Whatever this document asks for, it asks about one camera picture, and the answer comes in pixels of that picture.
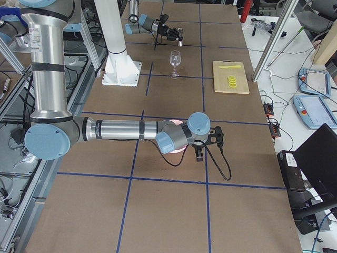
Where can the yellow lemon slices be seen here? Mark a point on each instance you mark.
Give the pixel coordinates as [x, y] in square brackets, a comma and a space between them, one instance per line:
[232, 82]

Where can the steel jigger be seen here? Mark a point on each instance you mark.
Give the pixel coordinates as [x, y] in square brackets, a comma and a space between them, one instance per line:
[180, 36]

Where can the wooden cutting board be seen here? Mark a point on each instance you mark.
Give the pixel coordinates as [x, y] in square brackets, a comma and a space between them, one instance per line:
[220, 78]

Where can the near teach pendant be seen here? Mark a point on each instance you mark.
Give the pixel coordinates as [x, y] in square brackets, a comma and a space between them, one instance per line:
[313, 111]

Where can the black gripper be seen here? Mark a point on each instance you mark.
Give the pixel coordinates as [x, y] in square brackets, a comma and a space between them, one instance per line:
[165, 29]
[197, 145]

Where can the teach pendant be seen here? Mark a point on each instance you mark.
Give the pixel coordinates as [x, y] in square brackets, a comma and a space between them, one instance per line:
[313, 111]
[315, 82]

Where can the black monitor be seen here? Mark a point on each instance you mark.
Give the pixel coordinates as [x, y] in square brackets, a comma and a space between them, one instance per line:
[316, 157]

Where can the green handled reacher stick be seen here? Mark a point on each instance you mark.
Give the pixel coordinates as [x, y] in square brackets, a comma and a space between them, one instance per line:
[284, 48]

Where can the yellow plastic knife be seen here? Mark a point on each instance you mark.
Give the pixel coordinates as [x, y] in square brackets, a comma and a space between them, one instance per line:
[229, 67]

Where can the black computer box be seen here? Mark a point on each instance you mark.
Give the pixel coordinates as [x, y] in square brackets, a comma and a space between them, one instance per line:
[291, 173]

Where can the wooden plank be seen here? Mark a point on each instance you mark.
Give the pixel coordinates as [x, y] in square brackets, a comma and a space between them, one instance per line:
[326, 49]

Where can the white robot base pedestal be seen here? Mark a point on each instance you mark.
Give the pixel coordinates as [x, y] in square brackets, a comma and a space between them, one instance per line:
[120, 69]

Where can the aluminium frame post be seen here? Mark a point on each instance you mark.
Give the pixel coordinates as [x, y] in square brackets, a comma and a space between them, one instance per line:
[276, 34]

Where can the clear wine glass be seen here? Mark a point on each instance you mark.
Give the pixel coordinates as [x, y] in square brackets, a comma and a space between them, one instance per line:
[175, 60]

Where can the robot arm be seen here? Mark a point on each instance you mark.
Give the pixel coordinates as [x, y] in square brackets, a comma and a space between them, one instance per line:
[139, 24]
[53, 127]

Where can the pink bowl with ice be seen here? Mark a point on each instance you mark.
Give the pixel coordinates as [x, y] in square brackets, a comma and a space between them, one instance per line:
[178, 122]

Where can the clear plastic bag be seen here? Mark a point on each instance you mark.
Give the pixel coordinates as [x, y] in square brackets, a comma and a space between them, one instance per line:
[262, 25]

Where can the far teach pendant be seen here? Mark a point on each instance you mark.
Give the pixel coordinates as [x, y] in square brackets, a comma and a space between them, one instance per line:
[315, 82]

